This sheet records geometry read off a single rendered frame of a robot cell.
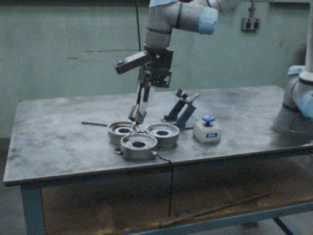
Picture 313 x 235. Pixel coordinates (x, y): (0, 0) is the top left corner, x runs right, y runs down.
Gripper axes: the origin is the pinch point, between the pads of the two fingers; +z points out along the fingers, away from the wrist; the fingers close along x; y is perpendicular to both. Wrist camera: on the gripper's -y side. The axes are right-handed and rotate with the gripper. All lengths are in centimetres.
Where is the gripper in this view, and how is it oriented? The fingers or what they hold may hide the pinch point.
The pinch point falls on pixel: (139, 109)
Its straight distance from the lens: 109.4
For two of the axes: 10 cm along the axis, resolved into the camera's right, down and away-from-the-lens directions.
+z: -1.7, 9.2, 3.6
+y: 9.5, 0.5, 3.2
